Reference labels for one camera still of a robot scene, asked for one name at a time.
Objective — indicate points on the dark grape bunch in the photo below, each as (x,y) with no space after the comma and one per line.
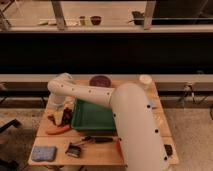
(67,117)

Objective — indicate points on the background dark pot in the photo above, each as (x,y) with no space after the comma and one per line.
(138,17)

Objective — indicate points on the purple bowl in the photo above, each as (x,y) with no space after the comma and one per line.
(100,81)

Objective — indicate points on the wooden table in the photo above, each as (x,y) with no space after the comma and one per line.
(97,154)

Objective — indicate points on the orange plastic bowl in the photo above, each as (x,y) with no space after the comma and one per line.
(118,147)

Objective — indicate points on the blue sponge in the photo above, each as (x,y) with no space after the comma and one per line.
(44,153)

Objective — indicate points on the orange carrot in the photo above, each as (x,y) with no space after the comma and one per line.
(58,130)

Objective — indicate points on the green plastic bin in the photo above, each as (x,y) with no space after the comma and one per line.
(91,117)

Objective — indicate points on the white round container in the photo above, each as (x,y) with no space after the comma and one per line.
(145,80)

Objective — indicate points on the black handled tool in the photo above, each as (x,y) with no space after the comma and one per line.
(98,140)

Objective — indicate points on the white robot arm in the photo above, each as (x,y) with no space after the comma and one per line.
(140,140)

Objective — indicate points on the background small cup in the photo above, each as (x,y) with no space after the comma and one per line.
(82,20)

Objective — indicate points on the dark red background bowl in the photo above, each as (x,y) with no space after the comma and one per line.
(96,20)

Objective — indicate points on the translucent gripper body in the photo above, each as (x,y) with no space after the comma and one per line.
(58,115)

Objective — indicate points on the small black brush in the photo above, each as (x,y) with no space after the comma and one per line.
(75,149)

